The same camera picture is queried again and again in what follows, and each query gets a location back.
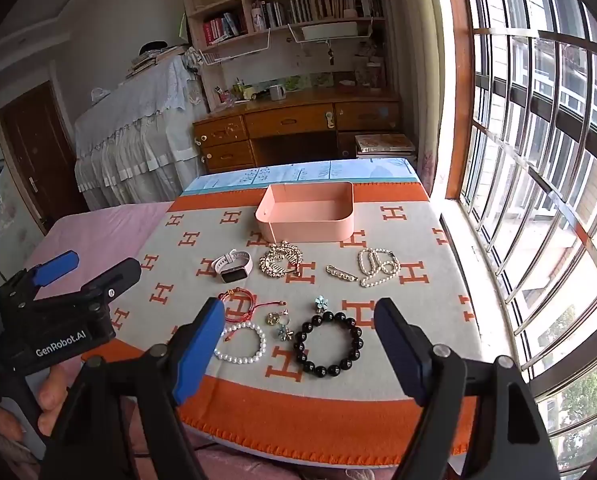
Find red string bracelet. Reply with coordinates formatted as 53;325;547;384
217;287;286;323

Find row of shelf books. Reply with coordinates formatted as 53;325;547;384
202;0;384;46

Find person's left hand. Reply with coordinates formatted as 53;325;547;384
0;361;74;457

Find stack of books on stool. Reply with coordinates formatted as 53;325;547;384
355;133;417;160

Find white pearl necklace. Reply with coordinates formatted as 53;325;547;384
357;247;402;288

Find white pearl bracelet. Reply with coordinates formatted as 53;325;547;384
213;321;268;363

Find crystal rhinestone necklace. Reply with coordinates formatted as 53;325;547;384
258;241;304;278

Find white wire basket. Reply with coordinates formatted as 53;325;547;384
288;17;374;47
198;27;272;67

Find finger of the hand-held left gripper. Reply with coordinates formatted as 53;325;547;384
80;258;143;307
0;251;80;307

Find wooden desk with drawers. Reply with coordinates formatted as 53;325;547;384
192;90;402;173

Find black bead bracelet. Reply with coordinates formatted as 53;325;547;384
292;311;365;377

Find pearl brooch pin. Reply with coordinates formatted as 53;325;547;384
326;263;362;285

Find pink smartwatch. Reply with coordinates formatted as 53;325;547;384
212;249;253;284

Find light blue mat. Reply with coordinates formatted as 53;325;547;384
183;157;418;193

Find grey orange patterned blanket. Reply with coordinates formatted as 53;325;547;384
81;181;479;461

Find floral jar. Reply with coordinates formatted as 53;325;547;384
363;60;387;91

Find metal window grille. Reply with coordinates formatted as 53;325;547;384
461;0;597;461

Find brown wooden window frame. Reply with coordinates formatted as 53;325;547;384
441;0;474;201

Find pile of books and hat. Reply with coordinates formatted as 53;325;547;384
126;40;189;78

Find white lace cover cloth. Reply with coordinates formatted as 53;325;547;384
73;47;209;211

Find wooden bookshelf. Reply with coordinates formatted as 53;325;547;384
176;0;387;111

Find brown wooden door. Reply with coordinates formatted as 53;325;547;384
0;80;86;233

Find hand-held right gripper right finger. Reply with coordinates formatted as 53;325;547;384
373;298;562;480

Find beige curtain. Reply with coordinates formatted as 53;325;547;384
379;0;459;196

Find pink plastic tray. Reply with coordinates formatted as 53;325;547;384
255;181;355;244

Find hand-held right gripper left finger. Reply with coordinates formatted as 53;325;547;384
38;297;228;480

